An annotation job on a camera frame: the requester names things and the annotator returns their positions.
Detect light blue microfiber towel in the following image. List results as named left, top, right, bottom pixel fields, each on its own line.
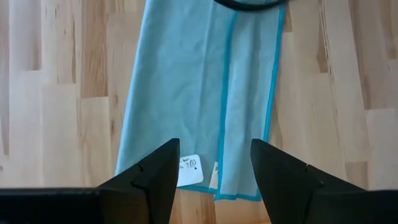
left=114, top=0, right=287, bottom=202

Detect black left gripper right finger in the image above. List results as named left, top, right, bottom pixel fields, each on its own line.
left=250, top=138, right=398, bottom=224

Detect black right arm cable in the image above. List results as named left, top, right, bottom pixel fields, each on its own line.
left=213, top=0, right=290, bottom=12

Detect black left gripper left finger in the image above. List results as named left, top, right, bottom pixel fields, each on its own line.
left=0, top=138, right=181, bottom=224

